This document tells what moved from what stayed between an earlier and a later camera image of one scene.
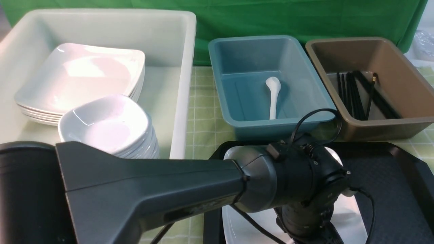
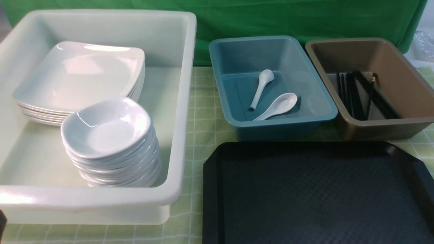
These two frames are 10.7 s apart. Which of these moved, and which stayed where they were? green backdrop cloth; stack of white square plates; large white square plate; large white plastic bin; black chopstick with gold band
Moved: large white square plate
Stayed: green backdrop cloth; large white plastic bin; stack of white square plates; black chopstick with gold band
